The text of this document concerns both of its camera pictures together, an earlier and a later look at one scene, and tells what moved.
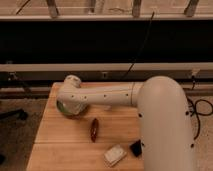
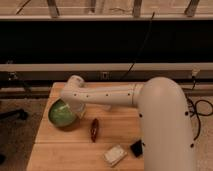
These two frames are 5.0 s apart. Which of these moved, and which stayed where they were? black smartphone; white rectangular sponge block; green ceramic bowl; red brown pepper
Moved: green ceramic bowl
Stayed: red brown pepper; black smartphone; white rectangular sponge block
